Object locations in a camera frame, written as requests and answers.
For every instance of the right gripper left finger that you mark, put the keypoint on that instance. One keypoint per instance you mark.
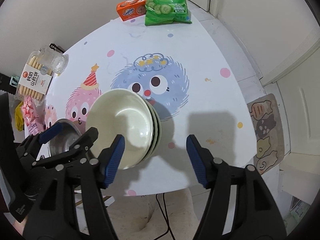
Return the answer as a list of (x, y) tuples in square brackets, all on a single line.
[(91, 175)]

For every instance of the large steel bowl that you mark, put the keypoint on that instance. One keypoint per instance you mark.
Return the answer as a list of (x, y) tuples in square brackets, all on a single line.
[(61, 143)]

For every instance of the small green ribbed bowl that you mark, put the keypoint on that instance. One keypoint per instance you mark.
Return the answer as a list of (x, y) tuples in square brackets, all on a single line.
[(155, 131)]

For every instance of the orange Ovaltine biscuit box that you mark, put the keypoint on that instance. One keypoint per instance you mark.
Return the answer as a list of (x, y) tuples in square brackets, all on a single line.
[(131, 9)]

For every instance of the pink strawberry ring bag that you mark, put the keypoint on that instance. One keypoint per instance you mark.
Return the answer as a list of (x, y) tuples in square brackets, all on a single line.
[(31, 117)]

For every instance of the yellow plastic bag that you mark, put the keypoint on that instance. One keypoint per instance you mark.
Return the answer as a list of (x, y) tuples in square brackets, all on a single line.
[(19, 121)]

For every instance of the large green ceramic bowl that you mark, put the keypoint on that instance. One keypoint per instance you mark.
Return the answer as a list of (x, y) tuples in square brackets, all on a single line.
[(159, 133)]

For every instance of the clear glass cup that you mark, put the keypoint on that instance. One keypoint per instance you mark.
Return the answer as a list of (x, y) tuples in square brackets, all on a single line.
[(52, 59)]

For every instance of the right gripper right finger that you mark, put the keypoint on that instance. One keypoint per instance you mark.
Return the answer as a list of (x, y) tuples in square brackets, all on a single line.
[(256, 213)]

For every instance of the cream ribbed bowl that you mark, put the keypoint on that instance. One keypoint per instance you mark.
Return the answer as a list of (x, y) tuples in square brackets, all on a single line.
[(119, 112)]

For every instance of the cat pattern floor mat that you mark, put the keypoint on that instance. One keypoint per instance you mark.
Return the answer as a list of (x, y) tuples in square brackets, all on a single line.
[(268, 129)]

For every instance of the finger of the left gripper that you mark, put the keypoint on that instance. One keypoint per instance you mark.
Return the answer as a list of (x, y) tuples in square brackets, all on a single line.
[(33, 143), (78, 149)]

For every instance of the green Lays chips bag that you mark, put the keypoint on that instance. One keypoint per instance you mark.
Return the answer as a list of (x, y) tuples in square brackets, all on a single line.
[(166, 11)]

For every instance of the yam biscuit clear pack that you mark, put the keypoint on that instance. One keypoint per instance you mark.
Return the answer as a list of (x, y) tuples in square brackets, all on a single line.
[(35, 80)]

